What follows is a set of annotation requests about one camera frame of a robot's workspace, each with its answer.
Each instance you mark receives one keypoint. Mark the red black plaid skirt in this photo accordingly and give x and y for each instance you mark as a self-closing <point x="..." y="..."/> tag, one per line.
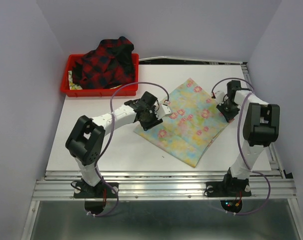
<point x="108" y="66"/>

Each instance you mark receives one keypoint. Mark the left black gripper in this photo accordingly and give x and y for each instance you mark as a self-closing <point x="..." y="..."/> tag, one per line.
<point x="155" y="121"/>

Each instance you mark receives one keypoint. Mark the aluminium right rail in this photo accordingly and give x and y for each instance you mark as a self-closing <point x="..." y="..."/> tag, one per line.
<point x="275" y="160"/>

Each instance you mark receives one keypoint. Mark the yellow floral cloth in bin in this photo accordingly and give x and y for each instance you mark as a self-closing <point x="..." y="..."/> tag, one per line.
<point x="72" y="85"/>

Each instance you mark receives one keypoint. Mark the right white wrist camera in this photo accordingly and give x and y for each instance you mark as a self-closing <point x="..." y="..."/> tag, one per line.
<point x="219" y="96"/>

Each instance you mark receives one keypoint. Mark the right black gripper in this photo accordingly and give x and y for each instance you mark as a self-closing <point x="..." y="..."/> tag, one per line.
<point x="229" y="116"/>

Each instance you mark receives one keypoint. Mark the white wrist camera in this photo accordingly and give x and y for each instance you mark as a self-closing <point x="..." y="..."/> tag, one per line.
<point x="219" y="96"/>
<point x="163" y="111"/>

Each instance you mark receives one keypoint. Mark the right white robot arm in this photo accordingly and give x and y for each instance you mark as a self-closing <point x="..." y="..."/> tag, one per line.
<point x="258" y="126"/>

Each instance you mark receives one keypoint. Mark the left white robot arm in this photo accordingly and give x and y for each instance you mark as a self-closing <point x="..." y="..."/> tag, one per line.
<point x="85" y="142"/>

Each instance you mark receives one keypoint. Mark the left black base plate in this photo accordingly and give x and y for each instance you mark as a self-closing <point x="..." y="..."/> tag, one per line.
<point x="111" y="190"/>

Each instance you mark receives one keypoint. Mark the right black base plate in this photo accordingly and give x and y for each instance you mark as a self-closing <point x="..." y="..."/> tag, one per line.
<point x="219" y="189"/>

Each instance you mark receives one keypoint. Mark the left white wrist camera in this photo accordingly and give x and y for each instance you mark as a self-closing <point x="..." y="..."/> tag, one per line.
<point x="163" y="111"/>

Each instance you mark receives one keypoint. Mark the aluminium front rail frame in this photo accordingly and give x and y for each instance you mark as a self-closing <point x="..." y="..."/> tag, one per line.
<point x="154" y="185"/>

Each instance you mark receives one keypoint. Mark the red plastic bin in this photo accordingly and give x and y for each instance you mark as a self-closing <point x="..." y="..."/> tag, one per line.
<point x="72" y="90"/>

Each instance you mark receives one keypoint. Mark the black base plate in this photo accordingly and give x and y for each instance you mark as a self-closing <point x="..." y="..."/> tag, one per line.
<point x="219" y="189"/>
<point x="111" y="190"/>

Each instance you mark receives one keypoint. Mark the pastel floral skirt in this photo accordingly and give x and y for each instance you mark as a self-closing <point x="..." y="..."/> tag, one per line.
<point x="192" y="127"/>

